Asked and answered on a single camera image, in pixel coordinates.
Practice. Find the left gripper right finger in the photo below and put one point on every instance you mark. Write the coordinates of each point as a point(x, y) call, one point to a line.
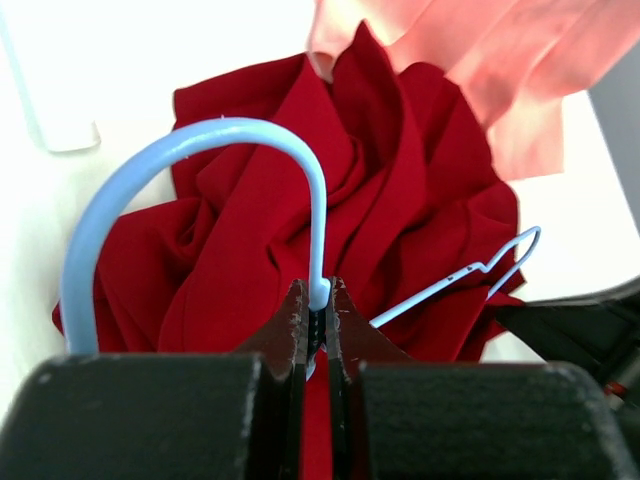
point(395, 418)

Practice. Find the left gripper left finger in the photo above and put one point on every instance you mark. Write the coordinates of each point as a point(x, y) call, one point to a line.
point(167, 416)

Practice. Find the red skirt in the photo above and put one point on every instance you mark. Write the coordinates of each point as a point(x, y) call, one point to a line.
point(245, 275)

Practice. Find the blue hanger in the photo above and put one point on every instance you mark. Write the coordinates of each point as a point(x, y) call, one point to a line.
point(76, 302)

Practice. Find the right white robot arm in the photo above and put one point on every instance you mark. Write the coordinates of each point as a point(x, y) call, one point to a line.
point(598, 332)

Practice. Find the pink pleated skirt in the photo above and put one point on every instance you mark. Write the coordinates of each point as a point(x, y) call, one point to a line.
point(515, 61)

